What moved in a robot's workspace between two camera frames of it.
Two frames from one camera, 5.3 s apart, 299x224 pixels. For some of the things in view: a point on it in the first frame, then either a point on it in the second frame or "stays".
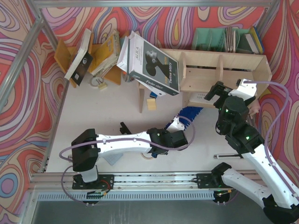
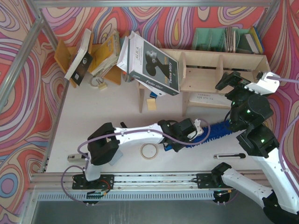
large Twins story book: [153, 67] stays
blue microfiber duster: [189, 112] → [210, 133]
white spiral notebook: [199, 97] stays
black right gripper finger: [219, 89] → [226, 77]
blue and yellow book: [257, 39] stays
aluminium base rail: [74, 181] stays
